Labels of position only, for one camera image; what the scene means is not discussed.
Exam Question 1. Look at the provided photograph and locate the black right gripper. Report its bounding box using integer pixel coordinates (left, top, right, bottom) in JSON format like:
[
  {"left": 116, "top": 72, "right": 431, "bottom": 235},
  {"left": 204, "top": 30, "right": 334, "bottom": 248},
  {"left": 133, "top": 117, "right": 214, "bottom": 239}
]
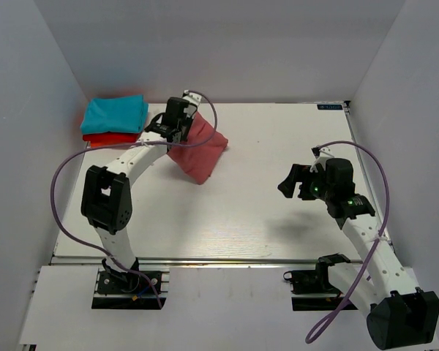
[{"left": 278, "top": 164, "right": 334, "bottom": 202}]

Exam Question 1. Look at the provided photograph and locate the pink red t-shirt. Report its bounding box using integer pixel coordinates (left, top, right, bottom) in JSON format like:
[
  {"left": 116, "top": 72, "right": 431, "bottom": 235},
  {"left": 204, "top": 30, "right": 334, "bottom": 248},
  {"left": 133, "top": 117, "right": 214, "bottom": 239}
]
[{"left": 168, "top": 113, "right": 228, "bottom": 185}]

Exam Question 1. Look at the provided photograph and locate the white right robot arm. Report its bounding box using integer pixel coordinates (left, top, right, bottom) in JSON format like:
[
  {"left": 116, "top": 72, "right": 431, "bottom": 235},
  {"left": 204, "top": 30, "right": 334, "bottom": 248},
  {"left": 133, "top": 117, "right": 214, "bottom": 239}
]
[{"left": 277, "top": 156, "right": 439, "bottom": 350}]

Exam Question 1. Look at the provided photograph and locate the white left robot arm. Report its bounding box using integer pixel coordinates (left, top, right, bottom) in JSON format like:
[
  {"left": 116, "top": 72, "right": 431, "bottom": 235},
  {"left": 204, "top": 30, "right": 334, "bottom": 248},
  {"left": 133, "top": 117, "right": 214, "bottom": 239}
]
[{"left": 81, "top": 91, "right": 201, "bottom": 292}]

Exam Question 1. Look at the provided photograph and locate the folded teal t-shirt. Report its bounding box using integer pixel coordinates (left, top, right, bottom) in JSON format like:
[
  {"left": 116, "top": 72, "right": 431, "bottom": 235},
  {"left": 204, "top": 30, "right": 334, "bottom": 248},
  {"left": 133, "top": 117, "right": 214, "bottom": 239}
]
[{"left": 80, "top": 95, "right": 149, "bottom": 135}]

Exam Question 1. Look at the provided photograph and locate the folded red orange t-shirt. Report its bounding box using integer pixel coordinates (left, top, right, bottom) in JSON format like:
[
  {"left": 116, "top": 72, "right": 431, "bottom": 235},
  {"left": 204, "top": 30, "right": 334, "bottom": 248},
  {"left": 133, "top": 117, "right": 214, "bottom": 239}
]
[{"left": 82, "top": 132, "right": 140, "bottom": 149}]

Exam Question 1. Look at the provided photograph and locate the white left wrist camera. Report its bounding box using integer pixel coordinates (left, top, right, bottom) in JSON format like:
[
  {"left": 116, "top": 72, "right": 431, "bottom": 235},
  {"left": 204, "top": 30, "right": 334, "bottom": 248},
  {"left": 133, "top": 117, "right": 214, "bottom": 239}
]
[{"left": 182, "top": 90, "right": 202, "bottom": 108}]

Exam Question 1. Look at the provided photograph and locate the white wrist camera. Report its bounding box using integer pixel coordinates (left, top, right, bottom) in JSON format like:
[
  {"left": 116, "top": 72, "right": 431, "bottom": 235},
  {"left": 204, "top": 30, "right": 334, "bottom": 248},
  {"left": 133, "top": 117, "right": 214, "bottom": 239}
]
[
  {"left": 182, "top": 90, "right": 202, "bottom": 108},
  {"left": 310, "top": 146, "right": 334, "bottom": 173}
]

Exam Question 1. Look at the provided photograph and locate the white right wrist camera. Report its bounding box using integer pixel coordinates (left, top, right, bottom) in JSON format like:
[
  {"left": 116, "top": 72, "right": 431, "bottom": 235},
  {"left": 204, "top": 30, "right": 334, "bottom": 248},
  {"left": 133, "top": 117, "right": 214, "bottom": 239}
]
[{"left": 310, "top": 146, "right": 334, "bottom": 173}]

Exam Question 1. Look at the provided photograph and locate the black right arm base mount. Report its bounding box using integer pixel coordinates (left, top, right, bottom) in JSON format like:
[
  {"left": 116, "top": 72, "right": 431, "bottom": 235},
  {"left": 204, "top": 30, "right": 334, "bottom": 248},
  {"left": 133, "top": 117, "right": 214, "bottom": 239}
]
[{"left": 282, "top": 254, "right": 351, "bottom": 312}]

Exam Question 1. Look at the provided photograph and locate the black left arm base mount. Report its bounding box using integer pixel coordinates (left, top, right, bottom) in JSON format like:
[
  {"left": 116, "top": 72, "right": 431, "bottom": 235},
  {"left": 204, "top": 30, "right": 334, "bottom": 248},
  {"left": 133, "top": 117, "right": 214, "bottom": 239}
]
[{"left": 91, "top": 269, "right": 168, "bottom": 311}]

